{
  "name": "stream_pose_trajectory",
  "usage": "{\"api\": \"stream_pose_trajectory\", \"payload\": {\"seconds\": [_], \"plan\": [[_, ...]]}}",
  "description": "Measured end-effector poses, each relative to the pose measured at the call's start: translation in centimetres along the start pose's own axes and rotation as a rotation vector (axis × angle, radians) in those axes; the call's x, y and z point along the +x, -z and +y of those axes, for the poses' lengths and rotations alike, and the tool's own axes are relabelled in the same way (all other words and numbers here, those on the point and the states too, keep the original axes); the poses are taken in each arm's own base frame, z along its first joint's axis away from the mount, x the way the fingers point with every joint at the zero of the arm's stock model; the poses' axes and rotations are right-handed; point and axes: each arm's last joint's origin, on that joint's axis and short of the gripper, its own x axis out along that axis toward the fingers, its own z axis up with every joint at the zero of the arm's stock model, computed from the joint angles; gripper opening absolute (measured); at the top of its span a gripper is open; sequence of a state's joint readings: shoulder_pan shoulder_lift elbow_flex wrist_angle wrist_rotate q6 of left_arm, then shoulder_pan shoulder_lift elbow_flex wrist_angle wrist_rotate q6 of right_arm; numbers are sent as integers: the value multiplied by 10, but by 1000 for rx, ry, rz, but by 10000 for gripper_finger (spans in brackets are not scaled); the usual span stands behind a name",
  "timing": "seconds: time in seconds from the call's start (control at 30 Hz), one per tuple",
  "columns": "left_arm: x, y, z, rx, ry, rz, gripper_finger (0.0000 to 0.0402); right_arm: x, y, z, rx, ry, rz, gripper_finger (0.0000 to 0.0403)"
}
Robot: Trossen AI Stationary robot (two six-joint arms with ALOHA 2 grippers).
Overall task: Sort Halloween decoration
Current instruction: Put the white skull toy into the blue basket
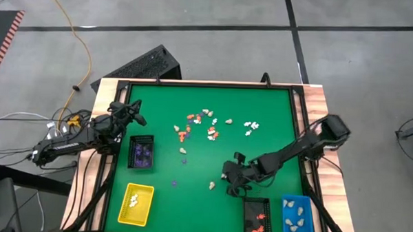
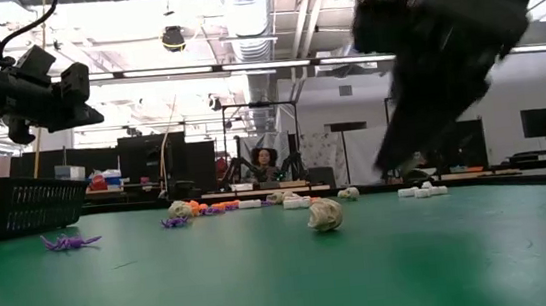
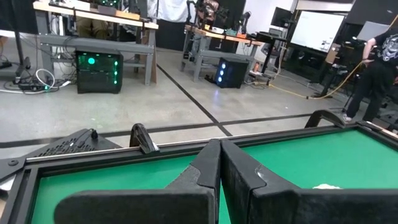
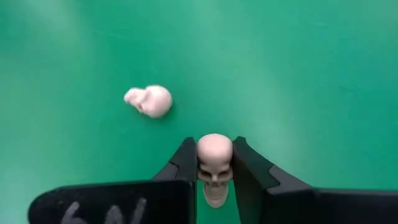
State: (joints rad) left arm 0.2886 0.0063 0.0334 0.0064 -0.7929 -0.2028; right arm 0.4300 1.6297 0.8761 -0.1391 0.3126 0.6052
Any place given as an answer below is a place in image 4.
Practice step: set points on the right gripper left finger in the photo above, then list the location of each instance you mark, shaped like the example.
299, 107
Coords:
124, 205

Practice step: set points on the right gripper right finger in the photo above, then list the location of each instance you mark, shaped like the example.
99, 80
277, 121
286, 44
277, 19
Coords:
295, 208

